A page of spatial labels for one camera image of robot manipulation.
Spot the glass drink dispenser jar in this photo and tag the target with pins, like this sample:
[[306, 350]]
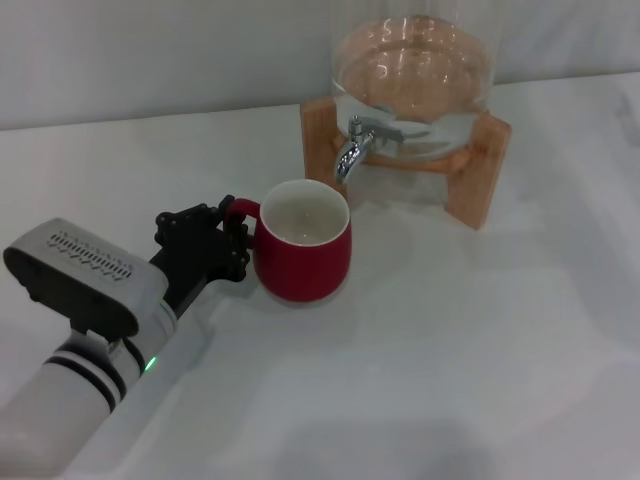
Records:
[[415, 75]]

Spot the wooden dispenser stand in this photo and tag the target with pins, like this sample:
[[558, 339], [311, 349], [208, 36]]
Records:
[[480, 170]]

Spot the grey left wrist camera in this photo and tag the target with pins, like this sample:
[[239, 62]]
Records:
[[75, 270]]

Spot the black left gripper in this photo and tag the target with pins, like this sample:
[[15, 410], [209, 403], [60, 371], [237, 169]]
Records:
[[195, 260]]

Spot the red ceramic cup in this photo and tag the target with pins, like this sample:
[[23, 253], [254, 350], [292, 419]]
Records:
[[305, 270]]

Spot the chrome dispenser faucet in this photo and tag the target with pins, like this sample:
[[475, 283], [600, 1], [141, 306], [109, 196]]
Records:
[[350, 152]]

